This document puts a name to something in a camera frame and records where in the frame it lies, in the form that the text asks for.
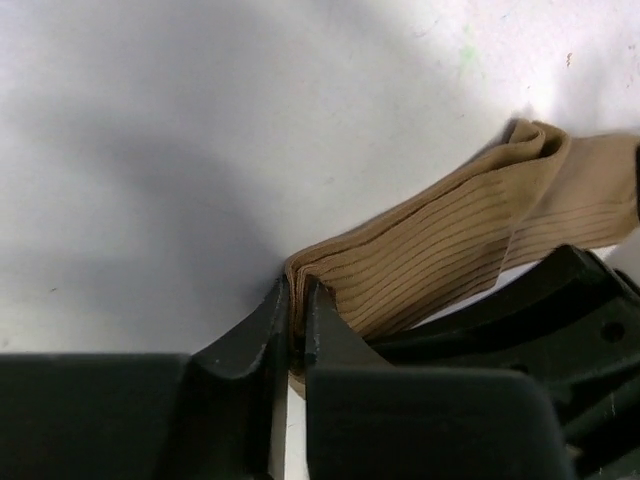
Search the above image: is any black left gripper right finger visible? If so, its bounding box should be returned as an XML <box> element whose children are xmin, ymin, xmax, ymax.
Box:
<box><xmin>305</xmin><ymin>280</ymin><xmax>575</xmax><ymax>479</ymax></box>

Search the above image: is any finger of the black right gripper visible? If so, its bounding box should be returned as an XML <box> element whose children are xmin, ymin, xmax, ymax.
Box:
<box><xmin>369</xmin><ymin>245</ymin><xmax>639</xmax><ymax>479</ymax></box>

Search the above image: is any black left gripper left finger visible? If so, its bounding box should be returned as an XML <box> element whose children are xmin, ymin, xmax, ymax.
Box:
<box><xmin>1</xmin><ymin>279</ymin><xmax>289</xmax><ymax>479</ymax></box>

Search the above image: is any tan ribbed sock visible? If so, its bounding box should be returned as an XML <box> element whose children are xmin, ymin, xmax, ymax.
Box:
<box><xmin>285</xmin><ymin>119</ymin><xmax>639</xmax><ymax>394</ymax></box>

